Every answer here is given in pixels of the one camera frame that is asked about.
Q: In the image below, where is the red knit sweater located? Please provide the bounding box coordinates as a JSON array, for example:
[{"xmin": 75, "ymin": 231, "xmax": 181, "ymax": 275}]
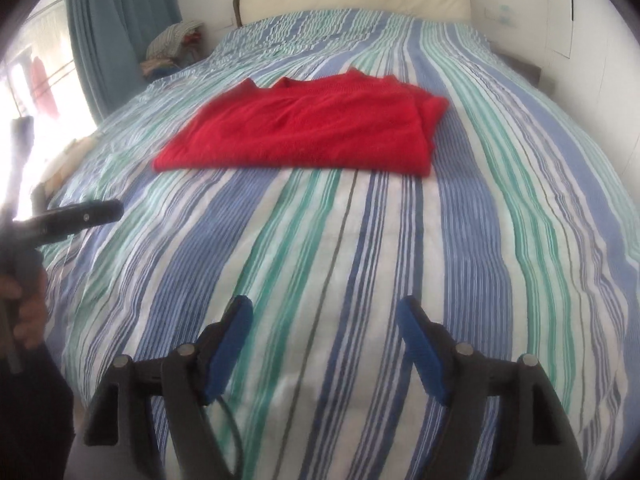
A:
[{"xmin": 152, "ymin": 68, "xmax": 449, "ymax": 178}]

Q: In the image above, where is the striped blue green bedspread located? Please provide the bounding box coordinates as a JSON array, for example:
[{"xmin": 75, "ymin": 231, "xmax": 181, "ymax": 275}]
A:
[{"xmin": 44, "ymin": 10, "xmax": 639, "ymax": 479}]

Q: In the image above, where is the wall socket with blue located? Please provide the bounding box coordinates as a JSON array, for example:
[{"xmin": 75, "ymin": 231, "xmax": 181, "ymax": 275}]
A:
[{"xmin": 487, "ymin": 4, "xmax": 516, "ymax": 28}]

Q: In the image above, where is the teal curtain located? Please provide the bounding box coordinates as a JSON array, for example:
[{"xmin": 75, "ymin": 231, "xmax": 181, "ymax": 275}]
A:
[{"xmin": 65, "ymin": 0, "xmax": 181, "ymax": 122}]

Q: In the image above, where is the pile of clothes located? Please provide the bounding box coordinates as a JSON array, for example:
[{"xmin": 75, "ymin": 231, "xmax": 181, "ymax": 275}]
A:
[{"xmin": 140, "ymin": 20, "xmax": 204, "ymax": 82}]

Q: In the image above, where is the red garment on balcony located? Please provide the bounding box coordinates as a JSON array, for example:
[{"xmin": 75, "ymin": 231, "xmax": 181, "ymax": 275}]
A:
[{"xmin": 29, "ymin": 56, "xmax": 58, "ymax": 117}]

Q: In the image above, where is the dark wooden nightstand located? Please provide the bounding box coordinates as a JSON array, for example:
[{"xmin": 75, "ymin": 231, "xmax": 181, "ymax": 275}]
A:
[{"xmin": 494, "ymin": 50, "xmax": 542, "ymax": 87}]

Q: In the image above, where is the person's left hand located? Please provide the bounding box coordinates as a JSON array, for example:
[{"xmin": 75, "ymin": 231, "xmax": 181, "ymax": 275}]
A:
[{"xmin": 1, "ymin": 268, "xmax": 48, "ymax": 350}]

